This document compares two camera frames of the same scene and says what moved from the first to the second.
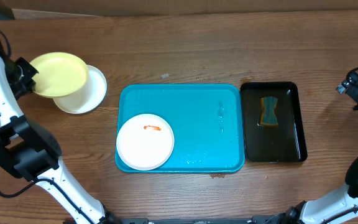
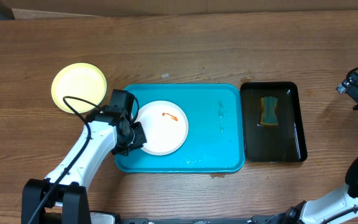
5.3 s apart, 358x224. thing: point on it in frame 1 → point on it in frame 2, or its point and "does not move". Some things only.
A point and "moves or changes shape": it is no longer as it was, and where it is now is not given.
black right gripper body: [353, 88] does not move
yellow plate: [59, 74] → [79, 79]
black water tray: [283, 143] does not move
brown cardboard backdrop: [34, 9] does not move
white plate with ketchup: [145, 142] moves or changes shape
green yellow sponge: [268, 112] does not move
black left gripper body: [24, 72] → [137, 139]
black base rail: [277, 219] does not move
